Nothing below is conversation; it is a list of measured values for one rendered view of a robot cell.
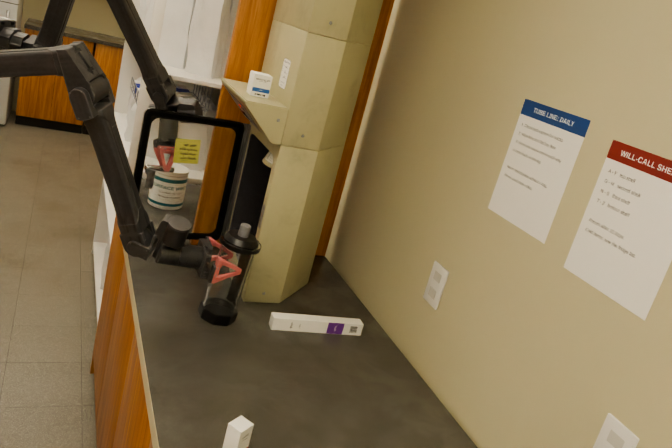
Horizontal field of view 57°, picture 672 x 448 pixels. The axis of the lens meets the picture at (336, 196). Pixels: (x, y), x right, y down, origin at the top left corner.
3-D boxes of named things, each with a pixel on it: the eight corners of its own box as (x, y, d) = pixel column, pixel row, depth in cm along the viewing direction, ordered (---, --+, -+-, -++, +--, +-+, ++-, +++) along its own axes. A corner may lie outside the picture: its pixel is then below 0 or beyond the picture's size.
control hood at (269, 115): (250, 116, 190) (257, 84, 187) (280, 145, 162) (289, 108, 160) (214, 109, 185) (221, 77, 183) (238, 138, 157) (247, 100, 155)
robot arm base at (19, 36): (7, 58, 189) (11, 19, 186) (32, 65, 189) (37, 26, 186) (-10, 59, 181) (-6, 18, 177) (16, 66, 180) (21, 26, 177)
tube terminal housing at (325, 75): (290, 258, 214) (347, 37, 193) (322, 305, 186) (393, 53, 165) (220, 253, 203) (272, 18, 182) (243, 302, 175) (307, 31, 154)
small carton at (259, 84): (263, 95, 171) (268, 73, 169) (268, 98, 166) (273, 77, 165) (245, 91, 168) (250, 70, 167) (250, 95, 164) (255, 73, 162)
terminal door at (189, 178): (220, 240, 200) (246, 122, 189) (123, 236, 184) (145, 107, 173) (219, 239, 200) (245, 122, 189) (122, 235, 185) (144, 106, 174)
